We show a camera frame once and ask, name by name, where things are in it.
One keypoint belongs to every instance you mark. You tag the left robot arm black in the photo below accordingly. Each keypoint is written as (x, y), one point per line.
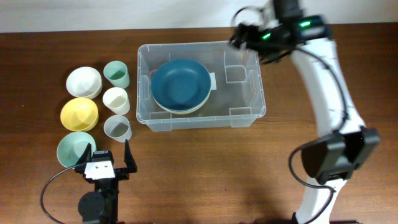
(101, 204)

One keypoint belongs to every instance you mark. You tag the beige plate bowl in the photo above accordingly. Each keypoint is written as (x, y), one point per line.
(205, 100)
(191, 110)

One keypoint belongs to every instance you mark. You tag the blue plate bowl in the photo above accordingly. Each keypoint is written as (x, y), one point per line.
(181, 84)

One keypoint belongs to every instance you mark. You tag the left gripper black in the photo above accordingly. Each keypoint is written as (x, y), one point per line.
(123, 173)

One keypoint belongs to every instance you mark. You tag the mint green cup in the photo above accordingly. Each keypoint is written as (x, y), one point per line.
(117, 74)

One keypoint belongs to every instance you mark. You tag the clear plastic storage container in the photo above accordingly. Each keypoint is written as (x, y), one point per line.
(236, 100)

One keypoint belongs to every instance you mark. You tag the white small bowl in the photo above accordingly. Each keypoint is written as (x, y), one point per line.
(84, 82)

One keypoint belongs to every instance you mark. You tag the mint green small bowl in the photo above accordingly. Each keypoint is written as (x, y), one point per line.
(72, 146)

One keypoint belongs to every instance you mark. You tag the grey cup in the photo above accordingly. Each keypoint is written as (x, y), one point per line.
(118, 128)

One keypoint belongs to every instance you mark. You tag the white label in container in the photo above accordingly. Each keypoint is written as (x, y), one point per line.
(213, 81)

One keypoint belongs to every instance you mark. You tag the cream white cup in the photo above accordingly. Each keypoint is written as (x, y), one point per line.
(116, 99)

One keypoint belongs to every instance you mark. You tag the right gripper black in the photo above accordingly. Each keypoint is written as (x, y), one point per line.
(256, 40)

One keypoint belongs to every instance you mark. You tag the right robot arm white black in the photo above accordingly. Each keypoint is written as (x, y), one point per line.
(344, 142)

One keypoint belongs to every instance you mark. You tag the yellow small bowl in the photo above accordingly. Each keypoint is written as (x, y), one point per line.
(79, 114)

